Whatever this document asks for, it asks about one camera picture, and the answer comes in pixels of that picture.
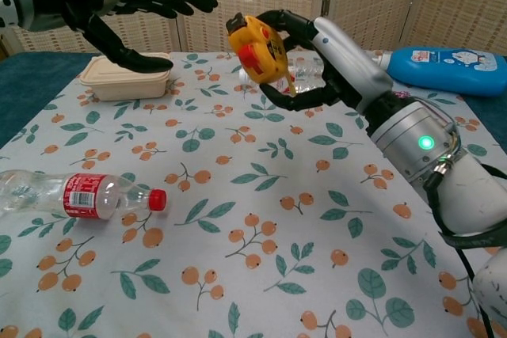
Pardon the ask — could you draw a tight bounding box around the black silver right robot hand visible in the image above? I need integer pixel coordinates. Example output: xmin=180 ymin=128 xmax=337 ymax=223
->
xmin=258 ymin=8 xmax=394 ymax=113

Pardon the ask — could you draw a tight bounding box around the yellow tape measure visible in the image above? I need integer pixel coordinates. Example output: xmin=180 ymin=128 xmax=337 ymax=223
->
xmin=225 ymin=14 xmax=299 ymax=98

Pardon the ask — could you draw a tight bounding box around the clear bottle with white cap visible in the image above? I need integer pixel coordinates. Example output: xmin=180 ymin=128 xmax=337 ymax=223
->
xmin=238 ymin=56 xmax=329 ymax=95

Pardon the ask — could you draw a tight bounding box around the blue pump lotion bottle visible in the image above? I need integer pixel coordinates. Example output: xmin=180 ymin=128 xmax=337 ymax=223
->
xmin=370 ymin=45 xmax=507 ymax=97

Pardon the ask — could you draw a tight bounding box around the beige lidded food box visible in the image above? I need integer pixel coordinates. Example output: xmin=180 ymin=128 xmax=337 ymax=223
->
xmin=78 ymin=55 xmax=174 ymax=102

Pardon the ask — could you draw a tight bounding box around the floral fruit print tablecloth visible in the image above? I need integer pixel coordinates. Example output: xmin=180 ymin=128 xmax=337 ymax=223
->
xmin=0 ymin=50 xmax=507 ymax=338

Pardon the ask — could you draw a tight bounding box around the clear bottle with red cap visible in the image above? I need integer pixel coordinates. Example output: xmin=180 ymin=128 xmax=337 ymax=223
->
xmin=0 ymin=169 xmax=168 ymax=222

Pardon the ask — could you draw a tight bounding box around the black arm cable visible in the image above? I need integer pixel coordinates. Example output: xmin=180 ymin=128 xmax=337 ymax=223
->
xmin=422 ymin=155 xmax=507 ymax=338

